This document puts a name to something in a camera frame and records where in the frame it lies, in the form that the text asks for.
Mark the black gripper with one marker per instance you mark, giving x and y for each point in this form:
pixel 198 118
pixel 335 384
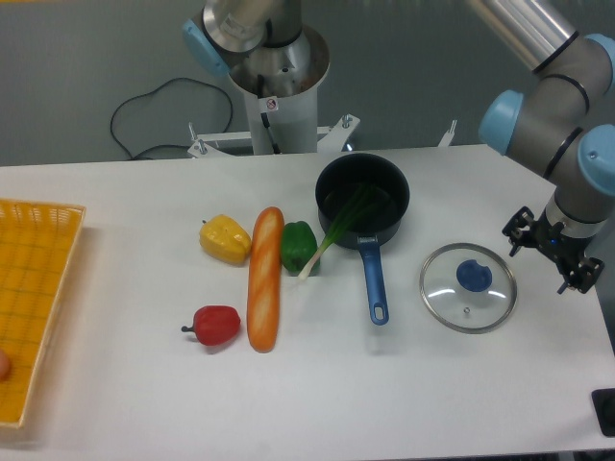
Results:
pixel 561 239

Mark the glass pot lid blue knob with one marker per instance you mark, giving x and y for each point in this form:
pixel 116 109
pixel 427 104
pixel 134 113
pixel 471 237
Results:
pixel 468 288

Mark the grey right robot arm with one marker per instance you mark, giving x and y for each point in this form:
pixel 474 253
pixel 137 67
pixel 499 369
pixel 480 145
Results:
pixel 540 131

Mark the black corner object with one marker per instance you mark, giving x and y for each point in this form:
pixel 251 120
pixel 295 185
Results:
pixel 604 405

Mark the green spring onion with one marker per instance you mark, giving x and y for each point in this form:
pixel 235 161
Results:
pixel 365 202

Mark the dark blue saucepan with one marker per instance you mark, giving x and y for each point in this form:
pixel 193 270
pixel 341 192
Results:
pixel 366 237

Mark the green bell pepper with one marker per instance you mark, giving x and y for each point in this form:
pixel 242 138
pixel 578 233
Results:
pixel 298 246

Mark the baguette bread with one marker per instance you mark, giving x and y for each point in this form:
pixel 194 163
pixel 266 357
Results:
pixel 264 281

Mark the yellow bell pepper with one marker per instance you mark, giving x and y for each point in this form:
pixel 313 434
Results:
pixel 224 239

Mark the red bell pepper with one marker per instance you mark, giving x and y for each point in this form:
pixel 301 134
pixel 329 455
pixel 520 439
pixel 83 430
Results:
pixel 214 325

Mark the yellow woven basket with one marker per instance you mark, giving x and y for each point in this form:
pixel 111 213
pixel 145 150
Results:
pixel 37 243

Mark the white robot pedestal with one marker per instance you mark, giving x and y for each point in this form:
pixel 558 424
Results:
pixel 280 91

